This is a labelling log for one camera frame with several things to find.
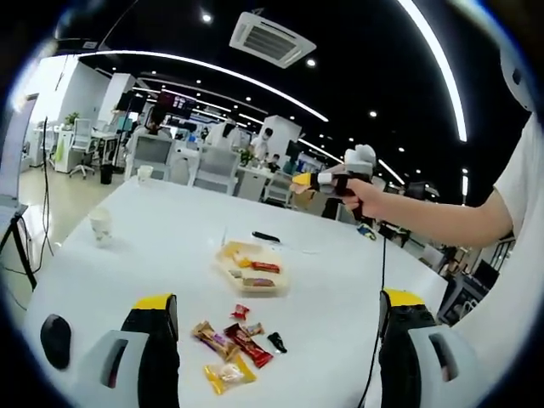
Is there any red chocolate bar packet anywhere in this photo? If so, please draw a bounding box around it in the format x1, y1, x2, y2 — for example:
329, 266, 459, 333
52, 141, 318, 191
250, 260, 282, 275

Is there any hanging dark display screen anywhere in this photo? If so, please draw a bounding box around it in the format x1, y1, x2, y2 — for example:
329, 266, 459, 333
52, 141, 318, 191
156, 91, 199, 114

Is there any cream hexagonal container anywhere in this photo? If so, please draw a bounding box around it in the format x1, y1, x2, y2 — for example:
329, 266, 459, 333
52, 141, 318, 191
213, 240, 292, 297

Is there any black oval case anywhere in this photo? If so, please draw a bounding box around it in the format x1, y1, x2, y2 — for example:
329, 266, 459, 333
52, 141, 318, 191
40, 313, 73, 370

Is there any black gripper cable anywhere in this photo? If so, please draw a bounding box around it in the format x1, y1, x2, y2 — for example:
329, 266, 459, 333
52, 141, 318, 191
359, 231, 388, 408

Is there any person's white shirt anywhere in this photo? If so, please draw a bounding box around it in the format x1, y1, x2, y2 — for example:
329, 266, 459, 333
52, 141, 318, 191
445, 114, 544, 408

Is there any white mesh office chair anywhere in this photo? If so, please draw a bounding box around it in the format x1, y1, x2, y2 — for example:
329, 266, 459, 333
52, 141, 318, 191
193, 148, 241, 195
263, 172, 294, 207
131, 135, 174, 182

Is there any person's right hand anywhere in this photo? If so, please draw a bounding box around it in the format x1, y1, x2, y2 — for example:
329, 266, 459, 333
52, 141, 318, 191
339, 176, 386, 222

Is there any white worn device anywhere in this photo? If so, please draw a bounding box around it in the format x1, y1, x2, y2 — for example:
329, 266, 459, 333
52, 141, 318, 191
499, 40, 537, 112

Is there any white rolling cabinet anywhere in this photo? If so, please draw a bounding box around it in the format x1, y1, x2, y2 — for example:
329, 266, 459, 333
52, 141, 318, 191
53, 127, 76, 173

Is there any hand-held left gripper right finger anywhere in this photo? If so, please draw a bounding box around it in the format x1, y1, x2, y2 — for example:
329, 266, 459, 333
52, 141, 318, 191
377, 287, 484, 408

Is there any ceiling air conditioner vent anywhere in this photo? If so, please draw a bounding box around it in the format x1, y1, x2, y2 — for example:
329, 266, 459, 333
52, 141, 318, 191
228, 10, 318, 69

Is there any dark red snack bar packet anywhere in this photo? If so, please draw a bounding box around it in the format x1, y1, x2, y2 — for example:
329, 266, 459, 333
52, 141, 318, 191
224, 322, 274, 369

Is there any yellow cake packet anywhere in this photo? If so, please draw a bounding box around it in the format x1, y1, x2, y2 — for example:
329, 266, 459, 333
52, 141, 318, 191
202, 354, 258, 397
223, 242, 256, 268

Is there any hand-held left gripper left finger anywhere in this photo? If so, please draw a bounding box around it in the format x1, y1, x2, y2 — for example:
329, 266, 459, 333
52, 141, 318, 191
82, 292, 183, 408

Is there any curved ceiling light strip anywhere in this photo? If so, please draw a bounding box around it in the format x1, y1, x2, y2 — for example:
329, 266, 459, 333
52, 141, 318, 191
76, 50, 331, 124
397, 0, 468, 144

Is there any dark snack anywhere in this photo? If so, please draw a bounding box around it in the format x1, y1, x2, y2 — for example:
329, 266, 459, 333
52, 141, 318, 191
266, 331, 288, 354

